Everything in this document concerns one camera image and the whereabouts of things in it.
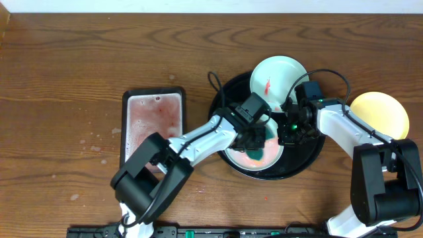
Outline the green scrubbing sponge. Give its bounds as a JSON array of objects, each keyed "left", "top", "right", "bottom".
[{"left": 245, "top": 127, "right": 279, "bottom": 166}]

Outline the light blue plate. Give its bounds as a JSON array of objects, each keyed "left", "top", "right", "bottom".
[
  {"left": 225, "top": 119, "right": 284, "bottom": 171},
  {"left": 250, "top": 56, "right": 306, "bottom": 112}
]

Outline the yellow plate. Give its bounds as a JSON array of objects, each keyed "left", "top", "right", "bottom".
[{"left": 350, "top": 92, "right": 410, "bottom": 139}]

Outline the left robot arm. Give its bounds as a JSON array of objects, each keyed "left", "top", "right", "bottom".
[{"left": 110, "top": 106, "right": 265, "bottom": 237}]

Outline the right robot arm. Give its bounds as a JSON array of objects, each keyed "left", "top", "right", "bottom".
[{"left": 280, "top": 97, "right": 422, "bottom": 237}]

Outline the black round tray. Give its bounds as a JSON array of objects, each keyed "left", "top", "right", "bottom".
[{"left": 217, "top": 71, "right": 325, "bottom": 180}]

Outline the black rectangular soapy tray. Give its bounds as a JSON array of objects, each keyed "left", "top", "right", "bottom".
[{"left": 120, "top": 87, "right": 186, "bottom": 166}]

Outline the right black cable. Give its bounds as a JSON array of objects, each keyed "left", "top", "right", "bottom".
[{"left": 283, "top": 68, "right": 423, "bottom": 232}]

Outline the black cable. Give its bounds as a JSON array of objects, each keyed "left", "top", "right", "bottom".
[
  {"left": 283, "top": 68, "right": 423, "bottom": 232},
  {"left": 122, "top": 70, "right": 229, "bottom": 229}
]

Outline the left black cable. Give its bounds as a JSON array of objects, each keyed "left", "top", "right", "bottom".
[{"left": 122, "top": 70, "right": 229, "bottom": 229}]

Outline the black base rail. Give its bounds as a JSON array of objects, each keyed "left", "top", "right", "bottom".
[{"left": 65, "top": 225, "right": 399, "bottom": 238}]

